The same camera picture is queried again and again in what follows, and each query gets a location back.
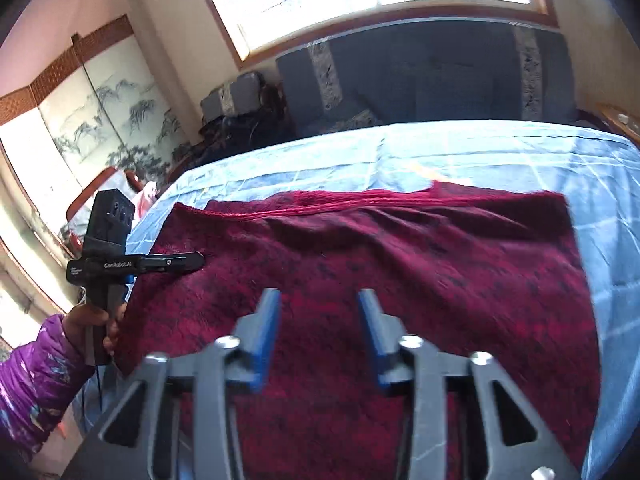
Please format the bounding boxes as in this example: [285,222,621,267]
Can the dark red knitted sweater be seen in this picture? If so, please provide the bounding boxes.
[115,182,600,479]

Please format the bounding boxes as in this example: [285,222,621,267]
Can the pink clothes pile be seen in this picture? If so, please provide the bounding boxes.
[136,181,157,219]

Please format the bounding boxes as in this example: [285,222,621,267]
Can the person's left hand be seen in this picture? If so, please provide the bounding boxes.
[62,302,128,356]

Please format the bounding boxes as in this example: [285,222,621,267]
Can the red wooden armchair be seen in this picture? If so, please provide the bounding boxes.
[61,167,156,258]

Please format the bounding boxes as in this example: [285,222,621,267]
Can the purple jacket left sleeve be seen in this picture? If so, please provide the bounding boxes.
[0,314,94,460]

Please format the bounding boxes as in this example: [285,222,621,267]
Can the painted folding screen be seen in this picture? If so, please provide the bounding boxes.
[0,14,194,356]

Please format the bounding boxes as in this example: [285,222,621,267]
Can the small dark chair cushion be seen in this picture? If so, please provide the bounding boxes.
[201,72,265,122]

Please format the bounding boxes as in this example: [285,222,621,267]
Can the black bag near sofa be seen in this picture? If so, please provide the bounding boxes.
[188,84,296,169]

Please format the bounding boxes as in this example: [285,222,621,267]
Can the blue checked bed sheet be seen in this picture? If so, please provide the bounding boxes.
[127,120,639,479]

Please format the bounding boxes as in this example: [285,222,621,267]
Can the small wooden side table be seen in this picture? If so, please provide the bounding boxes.
[597,103,640,146]

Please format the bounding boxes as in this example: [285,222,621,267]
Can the dark long sofa back cushion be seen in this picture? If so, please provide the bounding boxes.
[277,18,577,136]

